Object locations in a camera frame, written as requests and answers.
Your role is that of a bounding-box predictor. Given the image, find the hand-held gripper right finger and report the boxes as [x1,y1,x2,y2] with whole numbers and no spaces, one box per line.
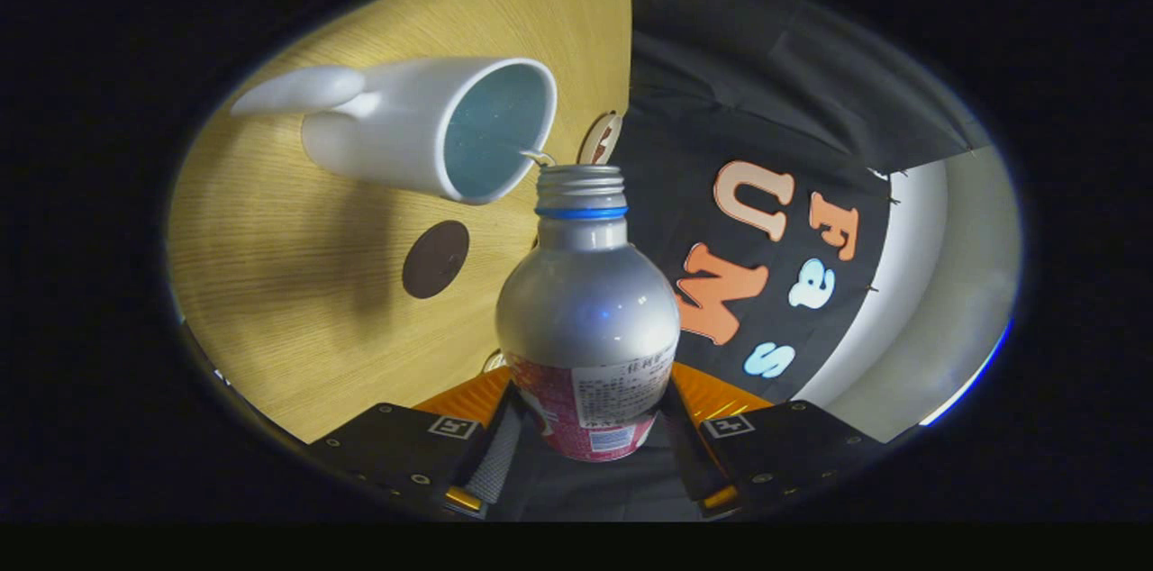
[662,361,888,515]

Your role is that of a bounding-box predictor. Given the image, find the round brown coaster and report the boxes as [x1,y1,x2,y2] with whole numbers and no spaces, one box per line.
[402,221,471,300]

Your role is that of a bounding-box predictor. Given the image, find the small plate with red food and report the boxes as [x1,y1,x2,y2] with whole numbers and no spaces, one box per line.
[577,110,624,167]

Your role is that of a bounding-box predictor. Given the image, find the wooden table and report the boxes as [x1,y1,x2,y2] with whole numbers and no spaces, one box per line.
[168,0,632,444]

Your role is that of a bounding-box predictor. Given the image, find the white cup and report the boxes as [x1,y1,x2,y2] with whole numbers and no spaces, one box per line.
[231,57,558,205]

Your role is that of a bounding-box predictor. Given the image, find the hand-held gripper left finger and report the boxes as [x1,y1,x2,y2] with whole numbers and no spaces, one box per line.
[311,364,525,518]

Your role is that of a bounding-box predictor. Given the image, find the silver bottle with red label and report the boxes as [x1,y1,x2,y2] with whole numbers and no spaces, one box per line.
[495,164,682,462]

